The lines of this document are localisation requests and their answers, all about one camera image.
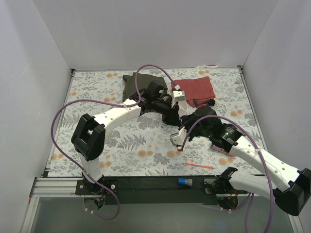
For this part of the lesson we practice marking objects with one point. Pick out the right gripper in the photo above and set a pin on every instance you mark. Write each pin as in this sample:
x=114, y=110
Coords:
x=188, y=124

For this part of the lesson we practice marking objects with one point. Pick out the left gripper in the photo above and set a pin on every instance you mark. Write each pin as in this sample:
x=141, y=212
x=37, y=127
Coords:
x=171, y=116

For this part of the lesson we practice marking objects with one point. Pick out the orange pink pen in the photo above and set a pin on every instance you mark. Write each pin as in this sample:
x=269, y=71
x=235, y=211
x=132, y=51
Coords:
x=199, y=165

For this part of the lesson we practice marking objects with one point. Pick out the blue and grey stubby marker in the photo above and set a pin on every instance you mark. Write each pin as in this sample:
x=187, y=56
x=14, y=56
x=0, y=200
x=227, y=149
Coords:
x=183, y=181

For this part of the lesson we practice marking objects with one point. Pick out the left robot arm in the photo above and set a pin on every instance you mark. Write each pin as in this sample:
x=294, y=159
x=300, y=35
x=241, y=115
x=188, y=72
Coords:
x=89, y=136

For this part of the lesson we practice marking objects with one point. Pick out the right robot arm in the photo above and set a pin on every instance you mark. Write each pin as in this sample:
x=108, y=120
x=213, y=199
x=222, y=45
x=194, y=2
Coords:
x=288, y=186

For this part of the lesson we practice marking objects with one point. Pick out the pink pencil case tube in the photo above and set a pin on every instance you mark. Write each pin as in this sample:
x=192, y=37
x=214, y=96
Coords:
x=213, y=147

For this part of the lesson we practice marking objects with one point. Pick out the olive green folded cloth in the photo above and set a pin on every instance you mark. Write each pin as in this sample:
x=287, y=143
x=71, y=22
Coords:
x=143, y=82

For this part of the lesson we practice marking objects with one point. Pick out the white round divided organizer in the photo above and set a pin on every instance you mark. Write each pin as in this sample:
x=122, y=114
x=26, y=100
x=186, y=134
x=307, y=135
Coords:
x=183, y=108

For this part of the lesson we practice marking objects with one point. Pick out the floral table mat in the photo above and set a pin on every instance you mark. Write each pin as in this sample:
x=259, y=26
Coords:
x=141, y=146

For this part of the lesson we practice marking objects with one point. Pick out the red folded cloth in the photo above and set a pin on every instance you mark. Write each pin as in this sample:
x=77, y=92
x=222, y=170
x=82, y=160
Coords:
x=198, y=92

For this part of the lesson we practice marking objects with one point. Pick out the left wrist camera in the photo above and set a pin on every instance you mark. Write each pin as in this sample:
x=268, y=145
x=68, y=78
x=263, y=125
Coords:
x=177, y=96

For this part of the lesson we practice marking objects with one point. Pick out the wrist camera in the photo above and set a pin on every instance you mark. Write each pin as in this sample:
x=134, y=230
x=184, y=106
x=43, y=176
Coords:
x=177, y=96
x=177, y=139

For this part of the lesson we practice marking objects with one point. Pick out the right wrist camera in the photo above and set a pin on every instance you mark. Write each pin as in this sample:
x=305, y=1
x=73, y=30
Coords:
x=177, y=139

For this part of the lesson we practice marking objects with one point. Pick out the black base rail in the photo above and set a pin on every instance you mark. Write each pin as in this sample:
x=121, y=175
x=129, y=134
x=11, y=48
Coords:
x=165, y=189

